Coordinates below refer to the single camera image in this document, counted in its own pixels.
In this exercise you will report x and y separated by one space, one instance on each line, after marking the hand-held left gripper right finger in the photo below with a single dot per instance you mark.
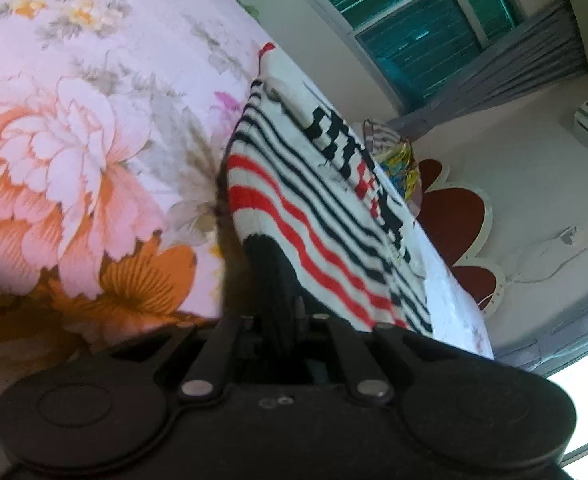
346 350

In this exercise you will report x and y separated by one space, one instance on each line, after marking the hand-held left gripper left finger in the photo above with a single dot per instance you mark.
223 342

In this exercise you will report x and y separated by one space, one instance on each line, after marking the striped knit sweater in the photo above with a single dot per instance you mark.
294 195

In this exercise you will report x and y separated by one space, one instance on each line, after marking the red and white headboard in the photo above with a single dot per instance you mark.
454 220

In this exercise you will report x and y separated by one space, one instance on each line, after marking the colourful printed bag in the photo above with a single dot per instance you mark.
401 170

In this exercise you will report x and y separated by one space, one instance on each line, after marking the striped pillow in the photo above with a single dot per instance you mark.
379 135

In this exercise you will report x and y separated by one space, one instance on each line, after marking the floral bed sheet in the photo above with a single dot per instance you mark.
73 135

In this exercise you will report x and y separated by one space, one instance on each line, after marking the grey curtain beside headboard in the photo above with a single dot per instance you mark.
499 70

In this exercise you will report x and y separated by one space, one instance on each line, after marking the window with teal curtain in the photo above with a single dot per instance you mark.
414 25

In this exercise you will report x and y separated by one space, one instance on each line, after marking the white wall charger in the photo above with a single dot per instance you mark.
568 236

